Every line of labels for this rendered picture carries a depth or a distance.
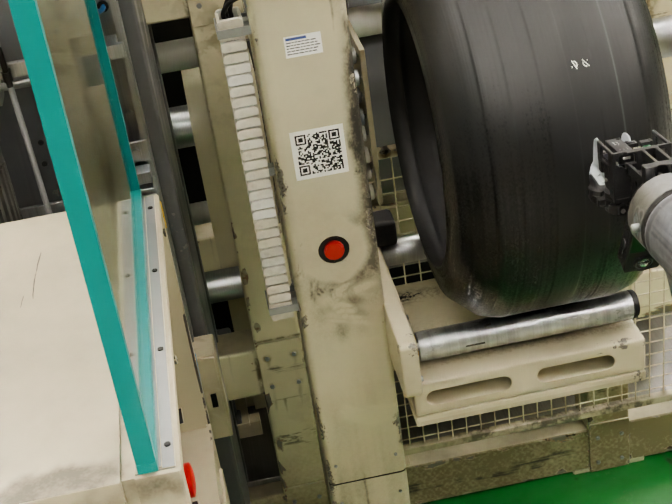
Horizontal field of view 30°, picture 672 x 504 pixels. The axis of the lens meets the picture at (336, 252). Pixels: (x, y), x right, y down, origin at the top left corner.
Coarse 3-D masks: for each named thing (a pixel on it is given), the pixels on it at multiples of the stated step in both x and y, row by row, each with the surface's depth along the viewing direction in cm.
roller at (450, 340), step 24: (528, 312) 187; (552, 312) 186; (576, 312) 186; (600, 312) 186; (624, 312) 187; (432, 336) 185; (456, 336) 185; (480, 336) 185; (504, 336) 186; (528, 336) 186
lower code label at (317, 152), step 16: (320, 128) 172; (336, 128) 173; (304, 144) 173; (320, 144) 174; (336, 144) 174; (304, 160) 174; (320, 160) 175; (336, 160) 175; (304, 176) 176; (320, 176) 176
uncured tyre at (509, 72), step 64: (384, 0) 187; (448, 0) 161; (512, 0) 159; (576, 0) 159; (640, 0) 163; (384, 64) 200; (448, 64) 159; (512, 64) 157; (640, 64) 158; (448, 128) 160; (512, 128) 157; (576, 128) 157; (640, 128) 159; (448, 192) 166; (512, 192) 159; (576, 192) 160; (448, 256) 175; (512, 256) 164; (576, 256) 167
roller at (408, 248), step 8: (400, 240) 209; (408, 240) 209; (416, 240) 209; (384, 248) 209; (392, 248) 209; (400, 248) 209; (408, 248) 209; (416, 248) 209; (384, 256) 208; (392, 256) 209; (400, 256) 209; (408, 256) 209; (416, 256) 209; (424, 256) 210; (392, 264) 210
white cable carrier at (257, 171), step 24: (216, 24) 168; (240, 24) 164; (240, 48) 166; (240, 72) 168; (240, 96) 170; (240, 120) 171; (240, 144) 173; (264, 168) 176; (264, 192) 177; (264, 216) 179; (264, 240) 181; (264, 264) 183; (288, 288) 186
